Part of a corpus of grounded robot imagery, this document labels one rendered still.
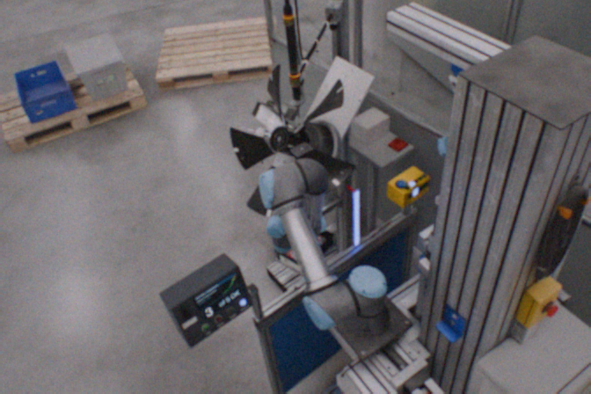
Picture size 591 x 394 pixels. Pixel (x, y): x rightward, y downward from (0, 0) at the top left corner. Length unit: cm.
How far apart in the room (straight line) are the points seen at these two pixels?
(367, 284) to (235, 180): 240
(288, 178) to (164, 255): 203
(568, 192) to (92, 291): 293
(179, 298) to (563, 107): 123
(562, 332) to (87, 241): 304
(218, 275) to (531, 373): 97
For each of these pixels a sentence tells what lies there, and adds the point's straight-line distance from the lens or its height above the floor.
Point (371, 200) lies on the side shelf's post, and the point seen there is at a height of 42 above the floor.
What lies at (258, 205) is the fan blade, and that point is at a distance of 234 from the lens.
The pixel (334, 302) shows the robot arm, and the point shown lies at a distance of 165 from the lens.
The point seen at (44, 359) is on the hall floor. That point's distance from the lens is 343.
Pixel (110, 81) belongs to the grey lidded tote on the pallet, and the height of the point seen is 30.
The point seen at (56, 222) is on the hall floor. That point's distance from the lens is 413.
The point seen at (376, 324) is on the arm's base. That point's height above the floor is 109.
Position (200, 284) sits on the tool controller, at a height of 125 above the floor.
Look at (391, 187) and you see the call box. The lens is 225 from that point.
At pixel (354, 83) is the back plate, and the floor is 131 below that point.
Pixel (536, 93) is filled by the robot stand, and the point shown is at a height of 203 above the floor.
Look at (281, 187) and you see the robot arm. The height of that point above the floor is 149.
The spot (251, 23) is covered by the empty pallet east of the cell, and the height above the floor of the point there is 14.
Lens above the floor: 263
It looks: 42 degrees down
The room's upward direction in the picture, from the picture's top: 7 degrees counter-clockwise
